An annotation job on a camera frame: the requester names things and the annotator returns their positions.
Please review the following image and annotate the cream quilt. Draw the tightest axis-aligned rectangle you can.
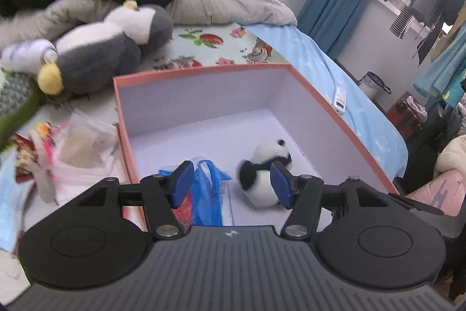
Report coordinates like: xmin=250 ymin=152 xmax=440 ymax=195
xmin=433 ymin=136 xmax=466 ymax=180

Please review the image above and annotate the teal hanging garment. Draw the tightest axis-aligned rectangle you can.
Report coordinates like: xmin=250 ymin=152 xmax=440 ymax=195
xmin=413 ymin=38 xmax=466 ymax=108

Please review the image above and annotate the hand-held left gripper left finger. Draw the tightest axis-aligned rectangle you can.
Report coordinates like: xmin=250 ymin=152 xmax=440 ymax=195
xmin=79 ymin=161 xmax=195 ymax=239

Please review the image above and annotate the blue plastic bag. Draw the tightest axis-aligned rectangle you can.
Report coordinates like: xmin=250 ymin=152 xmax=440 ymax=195
xmin=158 ymin=160 xmax=232 ymax=226

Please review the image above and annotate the white trash bin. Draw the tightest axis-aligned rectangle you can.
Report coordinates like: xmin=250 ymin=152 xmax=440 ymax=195
xmin=359 ymin=71 xmax=391 ymax=102

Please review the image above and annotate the grey white penguin plush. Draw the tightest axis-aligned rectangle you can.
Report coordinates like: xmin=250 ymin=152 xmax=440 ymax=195
xmin=37 ymin=0 xmax=174 ymax=95

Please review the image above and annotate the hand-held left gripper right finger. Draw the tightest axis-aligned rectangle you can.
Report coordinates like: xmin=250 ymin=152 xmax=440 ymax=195
xmin=270 ymin=161 xmax=392 ymax=238

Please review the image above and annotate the white remote controller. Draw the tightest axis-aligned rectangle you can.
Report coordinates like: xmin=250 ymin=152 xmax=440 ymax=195
xmin=333 ymin=86 xmax=346 ymax=115

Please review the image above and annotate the blue face mask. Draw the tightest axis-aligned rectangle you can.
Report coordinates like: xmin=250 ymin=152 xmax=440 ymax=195
xmin=0 ymin=160 xmax=37 ymax=253

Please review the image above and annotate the light blue bed sheet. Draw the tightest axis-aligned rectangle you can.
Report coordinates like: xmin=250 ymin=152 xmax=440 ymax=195
xmin=244 ymin=23 xmax=408 ymax=180

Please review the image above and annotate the white plastic bottle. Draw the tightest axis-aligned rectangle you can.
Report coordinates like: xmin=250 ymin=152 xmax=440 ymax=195
xmin=0 ymin=39 xmax=59 ymax=73

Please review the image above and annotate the orange cardboard box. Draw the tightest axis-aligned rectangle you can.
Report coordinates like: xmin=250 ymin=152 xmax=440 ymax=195
xmin=113 ymin=63 xmax=399 ymax=228

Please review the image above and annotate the pink yellow plush toy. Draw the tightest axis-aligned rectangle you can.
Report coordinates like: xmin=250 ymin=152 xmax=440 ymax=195
xmin=29 ymin=122 xmax=64 ymax=203

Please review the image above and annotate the red suitcase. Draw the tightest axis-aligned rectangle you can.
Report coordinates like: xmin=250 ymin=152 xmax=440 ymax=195
xmin=386 ymin=92 xmax=426 ymax=140

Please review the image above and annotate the clear packet with beige pad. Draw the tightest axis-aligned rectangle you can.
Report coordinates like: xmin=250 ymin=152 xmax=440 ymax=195
xmin=54 ymin=112 xmax=119 ymax=175

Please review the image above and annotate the clear plastic bag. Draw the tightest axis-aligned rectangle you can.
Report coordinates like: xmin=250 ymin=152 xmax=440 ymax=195
xmin=406 ymin=96 xmax=427 ymax=123

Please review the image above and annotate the panda plush toy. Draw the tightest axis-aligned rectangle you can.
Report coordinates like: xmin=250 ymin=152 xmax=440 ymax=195
xmin=236 ymin=139 xmax=294 ymax=208

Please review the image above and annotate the pink bedding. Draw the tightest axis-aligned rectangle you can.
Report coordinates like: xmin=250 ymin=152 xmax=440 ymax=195
xmin=406 ymin=169 xmax=466 ymax=217

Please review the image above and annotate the green massage brush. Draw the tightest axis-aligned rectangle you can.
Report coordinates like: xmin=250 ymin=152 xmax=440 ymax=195
xmin=0 ymin=71 xmax=49 ymax=151

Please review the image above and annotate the fruit print bed sheet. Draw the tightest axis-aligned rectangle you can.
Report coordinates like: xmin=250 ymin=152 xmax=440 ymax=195
xmin=0 ymin=23 xmax=292 ymax=297

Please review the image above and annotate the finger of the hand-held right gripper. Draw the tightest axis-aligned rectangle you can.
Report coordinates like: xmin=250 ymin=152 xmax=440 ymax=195
xmin=388 ymin=192 xmax=445 ymax=216

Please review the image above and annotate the striped hanging garment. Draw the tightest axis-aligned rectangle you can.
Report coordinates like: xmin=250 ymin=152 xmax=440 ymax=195
xmin=390 ymin=5 xmax=416 ymax=40

